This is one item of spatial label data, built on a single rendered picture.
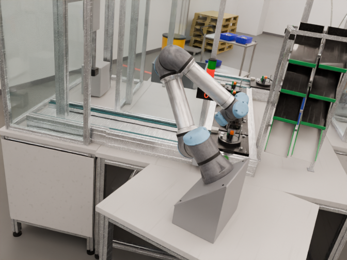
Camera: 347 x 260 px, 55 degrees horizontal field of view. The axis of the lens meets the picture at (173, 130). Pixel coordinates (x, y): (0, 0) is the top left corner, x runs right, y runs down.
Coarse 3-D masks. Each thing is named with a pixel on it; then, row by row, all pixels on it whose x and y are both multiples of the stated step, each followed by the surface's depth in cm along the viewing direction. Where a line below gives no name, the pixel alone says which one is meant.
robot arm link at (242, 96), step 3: (237, 93) 168; (240, 93) 167; (243, 93) 167; (234, 96) 169; (237, 96) 167; (240, 96) 167; (243, 96) 167; (246, 96) 167; (237, 99) 166; (240, 99) 166; (243, 99) 166; (246, 99) 166; (246, 102) 166
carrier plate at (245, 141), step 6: (216, 138) 205; (246, 138) 210; (216, 144) 197; (222, 144) 198; (240, 144) 201; (246, 144) 202; (222, 150) 194; (228, 150) 193; (234, 150) 194; (240, 150) 195; (246, 150) 196
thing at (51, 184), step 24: (96, 96) 269; (24, 144) 204; (48, 144) 200; (72, 144) 198; (96, 144) 202; (24, 168) 212; (48, 168) 208; (72, 168) 205; (96, 168) 206; (24, 192) 220; (48, 192) 217; (72, 192) 213; (24, 216) 230; (48, 216) 226; (72, 216) 222
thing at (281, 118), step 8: (280, 96) 197; (288, 96) 197; (296, 96) 196; (280, 104) 193; (288, 104) 193; (296, 104) 192; (280, 112) 189; (288, 112) 188; (296, 112) 188; (280, 120) 184; (288, 120) 182; (296, 120) 185
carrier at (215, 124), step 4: (216, 112) 236; (244, 120) 235; (212, 124) 222; (216, 124) 223; (244, 124) 229; (220, 128) 218; (224, 128) 219; (240, 128) 222; (244, 128) 223; (236, 132) 216; (244, 132) 218
